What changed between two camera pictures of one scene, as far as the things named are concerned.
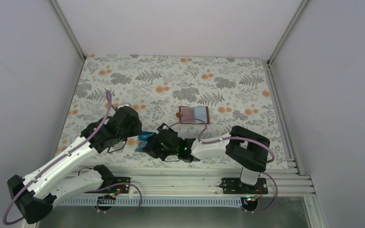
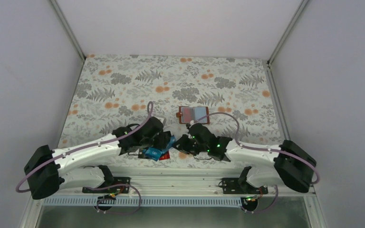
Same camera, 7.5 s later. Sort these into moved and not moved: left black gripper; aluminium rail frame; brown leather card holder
Moved: left black gripper
Not moved: aluminium rail frame; brown leather card holder
